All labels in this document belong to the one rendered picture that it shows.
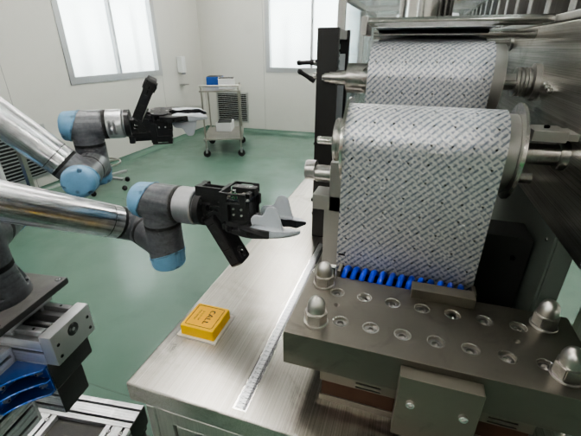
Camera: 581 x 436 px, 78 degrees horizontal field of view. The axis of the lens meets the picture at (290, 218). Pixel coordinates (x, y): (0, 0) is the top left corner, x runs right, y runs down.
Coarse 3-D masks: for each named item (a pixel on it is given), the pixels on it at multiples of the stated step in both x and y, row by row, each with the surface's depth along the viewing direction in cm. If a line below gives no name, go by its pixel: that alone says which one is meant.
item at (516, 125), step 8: (512, 120) 53; (520, 120) 53; (512, 128) 52; (520, 128) 52; (512, 136) 52; (520, 136) 51; (512, 144) 52; (520, 144) 51; (512, 152) 52; (512, 160) 52; (504, 168) 53; (512, 168) 52; (504, 176) 54; (504, 184) 55
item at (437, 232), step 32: (352, 192) 61; (384, 192) 59; (416, 192) 58; (448, 192) 56; (480, 192) 55; (352, 224) 63; (384, 224) 62; (416, 224) 60; (448, 224) 58; (480, 224) 57; (352, 256) 66; (384, 256) 64; (416, 256) 62; (448, 256) 60; (480, 256) 59
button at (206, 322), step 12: (192, 312) 71; (204, 312) 71; (216, 312) 71; (228, 312) 72; (192, 324) 68; (204, 324) 68; (216, 324) 68; (192, 336) 69; (204, 336) 68; (216, 336) 68
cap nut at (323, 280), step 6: (318, 264) 61; (324, 264) 60; (318, 270) 60; (324, 270) 60; (330, 270) 60; (318, 276) 61; (324, 276) 60; (330, 276) 60; (318, 282) 61; (324, 282) 60; (330, 282) 61; (318, 288) 61; (324, 288) 61; (330, 288) 61
